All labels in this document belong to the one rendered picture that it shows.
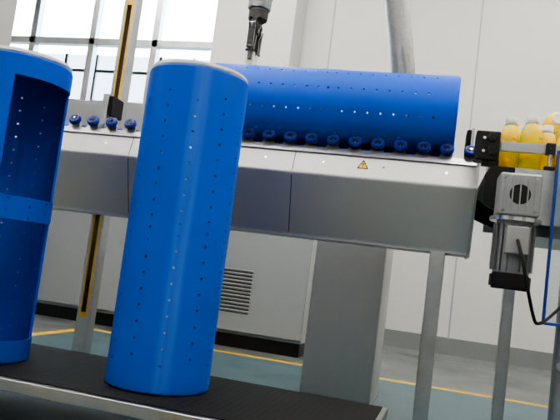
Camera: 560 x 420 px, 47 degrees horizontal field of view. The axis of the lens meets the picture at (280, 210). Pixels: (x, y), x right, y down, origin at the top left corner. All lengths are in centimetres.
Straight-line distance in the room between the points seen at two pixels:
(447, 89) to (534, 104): 302
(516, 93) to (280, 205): 327
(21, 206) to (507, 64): 404
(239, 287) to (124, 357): 220
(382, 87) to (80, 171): 112
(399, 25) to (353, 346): 133
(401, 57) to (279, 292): 168
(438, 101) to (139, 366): 123
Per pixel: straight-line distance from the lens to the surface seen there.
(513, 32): 535
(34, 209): 198
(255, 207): 222
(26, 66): 200
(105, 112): 256
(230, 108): 179
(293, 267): 382
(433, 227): 214
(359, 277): 270
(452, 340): 498
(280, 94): 223
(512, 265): 189
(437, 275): 214
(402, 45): 278
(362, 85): 221
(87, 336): 291
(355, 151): 218
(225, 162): 177
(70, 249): 442
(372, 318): 270
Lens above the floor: 52
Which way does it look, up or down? 5 degrees up
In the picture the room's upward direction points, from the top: 7 degrees clockwise
